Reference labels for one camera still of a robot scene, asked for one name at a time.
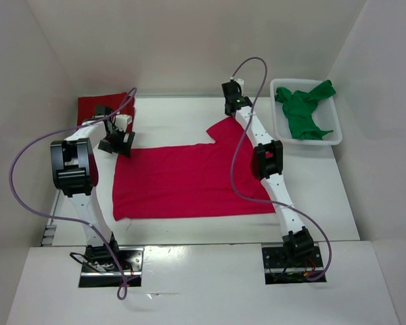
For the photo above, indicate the pink t shirt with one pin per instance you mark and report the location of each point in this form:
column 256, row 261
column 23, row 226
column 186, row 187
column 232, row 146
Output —
column 200, row 180

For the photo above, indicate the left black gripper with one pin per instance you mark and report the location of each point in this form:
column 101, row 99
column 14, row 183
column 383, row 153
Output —
column 125, row 146

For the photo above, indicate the dark red t shirt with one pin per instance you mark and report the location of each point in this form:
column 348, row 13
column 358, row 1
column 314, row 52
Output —
column 86, row 105

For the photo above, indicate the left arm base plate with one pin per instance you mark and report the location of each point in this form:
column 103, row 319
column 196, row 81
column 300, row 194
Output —
column 95, row 275

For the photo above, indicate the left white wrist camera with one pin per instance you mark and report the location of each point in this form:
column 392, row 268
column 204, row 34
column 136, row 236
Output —
column 123, row 122

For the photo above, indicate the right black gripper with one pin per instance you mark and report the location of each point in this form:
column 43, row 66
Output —
column 225, row 111

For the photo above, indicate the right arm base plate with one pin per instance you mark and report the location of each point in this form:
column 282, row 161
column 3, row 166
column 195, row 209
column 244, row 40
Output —
column 278, row 270

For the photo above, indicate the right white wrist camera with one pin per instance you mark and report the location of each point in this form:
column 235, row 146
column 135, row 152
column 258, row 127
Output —
column 240, row 83

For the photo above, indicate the green t shirt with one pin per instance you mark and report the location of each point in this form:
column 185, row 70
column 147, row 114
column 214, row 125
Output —
column 299, row 106

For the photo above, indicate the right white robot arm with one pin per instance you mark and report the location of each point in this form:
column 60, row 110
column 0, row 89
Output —
column 266, row 165

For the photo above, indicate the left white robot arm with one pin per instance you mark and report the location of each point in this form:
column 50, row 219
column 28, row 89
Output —
column 75, row 174

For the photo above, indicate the white plastic basket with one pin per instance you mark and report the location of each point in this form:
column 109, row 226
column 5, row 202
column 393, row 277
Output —
column 325, row 116

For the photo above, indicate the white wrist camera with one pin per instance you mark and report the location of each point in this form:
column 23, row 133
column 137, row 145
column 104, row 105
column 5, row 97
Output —
column 123, row 122
column 240, row 83

